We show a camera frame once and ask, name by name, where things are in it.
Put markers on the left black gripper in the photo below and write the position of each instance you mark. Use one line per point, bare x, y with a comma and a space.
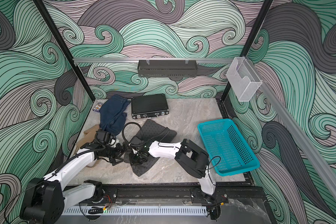
119, 152

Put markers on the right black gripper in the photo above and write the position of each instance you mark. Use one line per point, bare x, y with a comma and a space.
133, 160

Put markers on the grey polka dot skirt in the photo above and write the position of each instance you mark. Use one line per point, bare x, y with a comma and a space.
149, 131

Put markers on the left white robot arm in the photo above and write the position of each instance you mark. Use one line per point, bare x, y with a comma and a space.
46, 198

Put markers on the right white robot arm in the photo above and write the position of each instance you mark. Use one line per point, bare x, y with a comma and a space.
193, 159

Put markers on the tan brown skirt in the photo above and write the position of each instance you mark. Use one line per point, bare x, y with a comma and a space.
89, 136

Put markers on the dark blue denim skirt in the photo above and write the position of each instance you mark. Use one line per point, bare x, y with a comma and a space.
112, 114

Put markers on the purple card box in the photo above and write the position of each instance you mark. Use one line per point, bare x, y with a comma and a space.
97, 107

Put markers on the black hard case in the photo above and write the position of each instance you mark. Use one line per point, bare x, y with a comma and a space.
149, 106

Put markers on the teal plastic basket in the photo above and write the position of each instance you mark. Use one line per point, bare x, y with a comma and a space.
227, 147

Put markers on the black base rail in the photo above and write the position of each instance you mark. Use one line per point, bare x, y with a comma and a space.
186, 191

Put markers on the white slotted cable duct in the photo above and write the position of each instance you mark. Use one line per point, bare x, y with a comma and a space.
136, 211

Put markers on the aluminium back rail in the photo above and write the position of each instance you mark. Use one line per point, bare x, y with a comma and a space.
137, 59

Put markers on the grey perforated wall shelf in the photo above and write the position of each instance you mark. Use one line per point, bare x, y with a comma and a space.
167, 69

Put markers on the clear mesh wall holder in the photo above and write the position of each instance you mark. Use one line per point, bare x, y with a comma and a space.
243, 78

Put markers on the black left corner post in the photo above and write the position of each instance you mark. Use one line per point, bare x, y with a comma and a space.
54, 30

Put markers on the black corner post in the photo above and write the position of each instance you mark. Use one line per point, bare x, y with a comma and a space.
54, 30
256, 26

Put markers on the aluminium side rail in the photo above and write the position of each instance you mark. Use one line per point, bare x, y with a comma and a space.
274, 90

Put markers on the black right corner post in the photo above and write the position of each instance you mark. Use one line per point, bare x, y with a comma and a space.
256, 26

